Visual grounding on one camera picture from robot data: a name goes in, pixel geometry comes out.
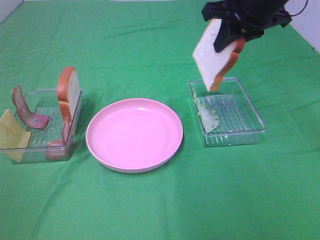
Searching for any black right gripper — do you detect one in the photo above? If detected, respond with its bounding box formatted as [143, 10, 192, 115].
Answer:
[201, 0, 292, 53]

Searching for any white bread slice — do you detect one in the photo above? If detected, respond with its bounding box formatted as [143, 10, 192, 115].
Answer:
[57, 66, 81, 126]
[192, 19, 246, 92]

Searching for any green lettuce leaf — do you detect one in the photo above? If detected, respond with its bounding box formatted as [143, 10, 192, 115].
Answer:
[191, 87, 220, 133]

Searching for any pink bacon strip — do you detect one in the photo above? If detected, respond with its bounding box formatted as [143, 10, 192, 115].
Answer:
[45, 116, 73, 160]

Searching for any dark red bacon strip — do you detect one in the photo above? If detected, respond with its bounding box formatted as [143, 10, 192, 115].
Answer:
[10, 85, 49, 130]

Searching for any clear right plastic container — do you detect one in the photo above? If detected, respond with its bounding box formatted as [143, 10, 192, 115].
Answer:
[188, 77, 266, 147]

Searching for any green tablecloth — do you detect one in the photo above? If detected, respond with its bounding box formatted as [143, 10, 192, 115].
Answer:
[0, 0, 320, 240]

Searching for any pink round plate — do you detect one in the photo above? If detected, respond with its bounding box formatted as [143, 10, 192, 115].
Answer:
[85, 98, 184, 174]

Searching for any yellow cheese slice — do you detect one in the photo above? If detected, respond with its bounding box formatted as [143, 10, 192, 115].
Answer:
[0, 108, 32, 163]

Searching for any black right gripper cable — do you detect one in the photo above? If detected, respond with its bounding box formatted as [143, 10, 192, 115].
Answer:
[284, 0, 309, 18]

